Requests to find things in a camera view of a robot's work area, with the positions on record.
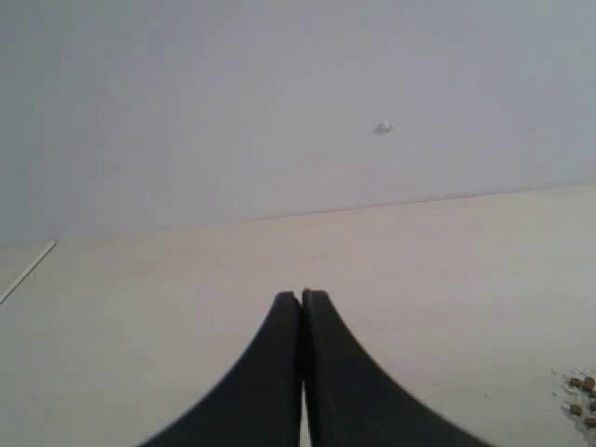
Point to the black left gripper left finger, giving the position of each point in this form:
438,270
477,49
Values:
259,401

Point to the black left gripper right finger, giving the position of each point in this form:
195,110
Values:
351,401

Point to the brown and white granule pile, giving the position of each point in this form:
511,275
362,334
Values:
575,393

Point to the small white wall lump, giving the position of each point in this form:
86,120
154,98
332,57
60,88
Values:
383,128

